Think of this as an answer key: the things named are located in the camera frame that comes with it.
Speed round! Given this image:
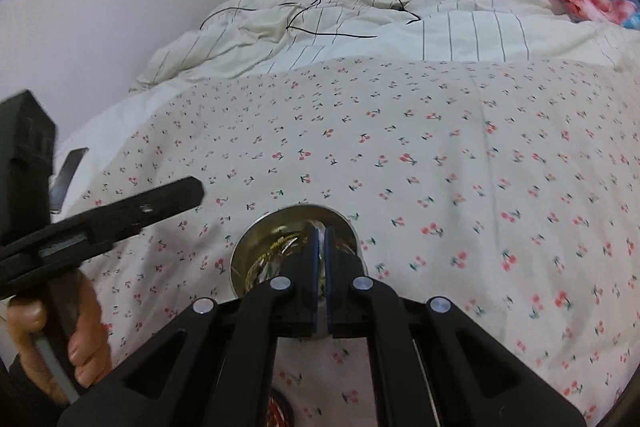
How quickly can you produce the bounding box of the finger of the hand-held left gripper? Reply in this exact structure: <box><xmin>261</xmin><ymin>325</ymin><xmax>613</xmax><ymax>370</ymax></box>
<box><xmin>37</xmin><ymin>177</ymin><xmax>205</xmax><ymax>261</ymax></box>

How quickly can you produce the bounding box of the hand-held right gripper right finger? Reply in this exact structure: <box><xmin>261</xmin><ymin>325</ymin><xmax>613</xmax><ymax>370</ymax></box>
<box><xmin>324</xmin><ymin>227</ymin><xmax>587</xmax><ymax>427</ymax></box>

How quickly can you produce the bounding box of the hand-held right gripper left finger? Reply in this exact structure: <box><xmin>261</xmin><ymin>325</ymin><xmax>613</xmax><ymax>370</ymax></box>
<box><xmin>57</xmin><ymin>227</ymin><xmax>321</xmax><ymax>427</ymax></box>

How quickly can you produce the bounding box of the round metal tin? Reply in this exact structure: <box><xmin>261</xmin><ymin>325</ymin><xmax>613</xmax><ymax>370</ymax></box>
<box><xmin>229</xmin><ymin>204</ymin><xmax>368</xmax><ymax>304</ymax></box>

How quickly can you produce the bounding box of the person's left forearm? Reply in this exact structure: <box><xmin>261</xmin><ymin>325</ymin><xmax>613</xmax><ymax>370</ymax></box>
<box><xmin>0</xmin><ymin>352</ymin><xmax>66</xmax><ymax>427</ymax></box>

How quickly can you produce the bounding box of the person's left hand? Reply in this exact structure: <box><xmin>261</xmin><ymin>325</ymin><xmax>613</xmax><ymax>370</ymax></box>
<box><xmin>7</xmin><ymin>274</ymin><xmax>114</xmax><ymax>406</ymax></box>

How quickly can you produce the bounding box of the black smartphone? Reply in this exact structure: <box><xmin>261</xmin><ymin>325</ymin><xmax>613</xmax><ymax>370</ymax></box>
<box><xmin>49</xmin><ymin>147</ymin><xmax>90</xmax><ymax>214</ymax></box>

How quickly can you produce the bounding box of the plain white bed sheet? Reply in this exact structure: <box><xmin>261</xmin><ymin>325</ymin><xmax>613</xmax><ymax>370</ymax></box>
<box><xmin>52</xmin><ymin>74</ymin><xmax>201</xmax><ymax>168</ymax></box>

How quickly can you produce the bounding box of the cherry print bed sheet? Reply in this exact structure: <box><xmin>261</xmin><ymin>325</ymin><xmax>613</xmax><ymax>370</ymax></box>
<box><xmin>65</xmin><ymin>57</ymin><xmax>640</xmax><ymax>427</ymax></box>

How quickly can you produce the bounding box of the white striped duvet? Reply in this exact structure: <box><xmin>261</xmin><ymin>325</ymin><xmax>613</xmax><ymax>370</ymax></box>
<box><xmin>129</xmin><ymin>0</ymin><xmax>640</xmax><ymax>94</ymax></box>

